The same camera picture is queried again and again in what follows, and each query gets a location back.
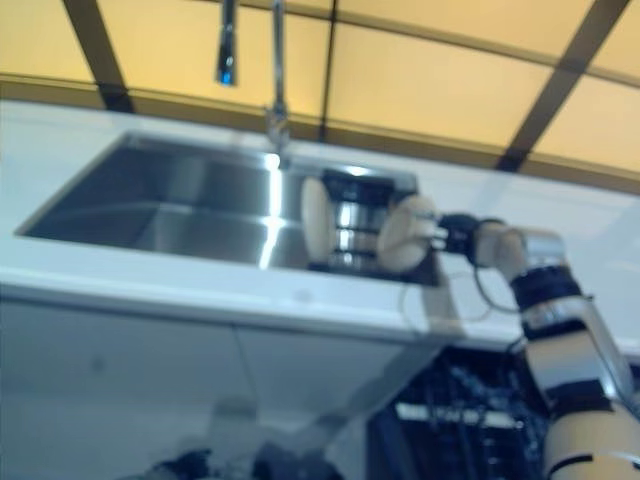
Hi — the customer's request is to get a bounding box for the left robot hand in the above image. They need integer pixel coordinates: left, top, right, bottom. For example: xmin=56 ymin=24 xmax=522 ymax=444
xmin=168 ymin=448 xmax=217 ymax=480

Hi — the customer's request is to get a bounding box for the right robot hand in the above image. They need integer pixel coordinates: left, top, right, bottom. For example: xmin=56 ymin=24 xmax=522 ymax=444
xmin=404 ymin=201 xmax=480 ymax=258

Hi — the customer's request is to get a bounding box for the cream round plate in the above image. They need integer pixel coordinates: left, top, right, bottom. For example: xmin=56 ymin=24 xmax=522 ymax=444
xmin=377 ymin=196 xmax=437 ymax=272
xmin=301 ymin=178 xmax=335 ymax=267

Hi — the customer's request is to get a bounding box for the black built-in dishwasher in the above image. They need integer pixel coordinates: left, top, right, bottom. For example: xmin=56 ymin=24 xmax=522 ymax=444
xmin=367 ymin=344 xmax=554 ymax=480

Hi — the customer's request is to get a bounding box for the black dish drying rack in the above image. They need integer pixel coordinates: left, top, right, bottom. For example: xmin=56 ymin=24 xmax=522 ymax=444
xmin=307 ymin=168 xmax=420 ymax=275

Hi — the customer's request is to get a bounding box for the wide white cabinet door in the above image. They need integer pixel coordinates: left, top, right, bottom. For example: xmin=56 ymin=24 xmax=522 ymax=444
xmin=0 ymin=298 xmax=281 ymax=431

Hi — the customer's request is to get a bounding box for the narrow white cabinet door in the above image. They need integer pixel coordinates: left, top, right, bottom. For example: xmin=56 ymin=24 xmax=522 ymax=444
xmin=234 ymin=323 xmax=442 ymax=434

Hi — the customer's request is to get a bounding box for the chrome gooseneck faucet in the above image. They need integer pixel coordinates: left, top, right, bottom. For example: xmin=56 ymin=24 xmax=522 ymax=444
xmin=214 ymin=0 xmax=295 ymax=169

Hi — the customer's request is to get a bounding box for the stainless steel sink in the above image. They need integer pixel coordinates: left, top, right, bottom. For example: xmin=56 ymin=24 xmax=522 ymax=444
xmin=14 ymin=130 xmax=446 ymax=288

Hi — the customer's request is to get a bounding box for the dark wire dishwasher plate rack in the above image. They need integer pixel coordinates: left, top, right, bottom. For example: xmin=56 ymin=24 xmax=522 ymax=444
xmin=394 ymin=359 xmax=551 ymax=480

